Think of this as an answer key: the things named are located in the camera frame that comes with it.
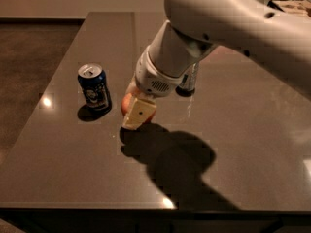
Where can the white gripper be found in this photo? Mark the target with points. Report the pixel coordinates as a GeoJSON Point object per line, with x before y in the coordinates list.
{"type": "Point", "coordinates": [152, 78]}

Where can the red yellow apple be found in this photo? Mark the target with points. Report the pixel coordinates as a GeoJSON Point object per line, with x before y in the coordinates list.
{"type": "Point", "coordinates": [125, 106]}

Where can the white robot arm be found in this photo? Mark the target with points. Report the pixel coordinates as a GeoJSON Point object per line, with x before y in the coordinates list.
{"type": "Point", "coordinates": [277, 41]}

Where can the blue pepsi can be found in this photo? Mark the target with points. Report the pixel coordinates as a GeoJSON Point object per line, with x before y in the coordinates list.
{"type": "Point", "coordinates": [92, 80]}

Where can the silver red bull can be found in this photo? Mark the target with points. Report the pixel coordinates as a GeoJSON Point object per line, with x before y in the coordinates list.
{"type": "Point", "coordinates": [189, 79]}

